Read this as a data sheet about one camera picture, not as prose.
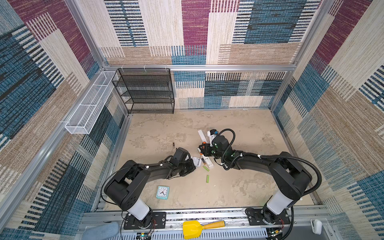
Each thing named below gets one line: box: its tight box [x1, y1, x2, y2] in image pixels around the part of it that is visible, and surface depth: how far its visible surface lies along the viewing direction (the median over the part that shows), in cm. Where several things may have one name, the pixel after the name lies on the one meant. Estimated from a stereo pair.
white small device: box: [310, 219, 323, 235], surface depth 70 cm
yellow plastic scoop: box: [182, 220, 226, 240], surface depth 72 cm
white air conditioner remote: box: [191, 157, 203, 167], surface depth 93 cm
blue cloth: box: [82, 222, 119, 240], surface depth 70 cm
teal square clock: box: [156, 185, 170, 200], surface depth 81 cm
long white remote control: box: [201, 154, 214, 168], surface depth 93 cm
